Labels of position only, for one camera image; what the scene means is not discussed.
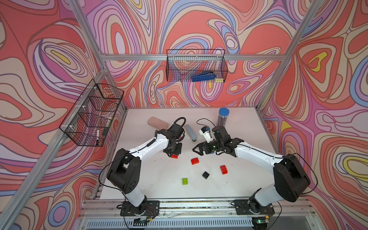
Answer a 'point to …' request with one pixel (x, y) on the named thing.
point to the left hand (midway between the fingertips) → (178, 152)
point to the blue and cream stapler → (190, 133)
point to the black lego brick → (205, 175)
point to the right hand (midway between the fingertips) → (199, 151)
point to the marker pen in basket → (97, 137)
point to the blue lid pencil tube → (223, 113)
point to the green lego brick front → (185, 181)
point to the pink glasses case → (157, 123)
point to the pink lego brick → (174, 156)
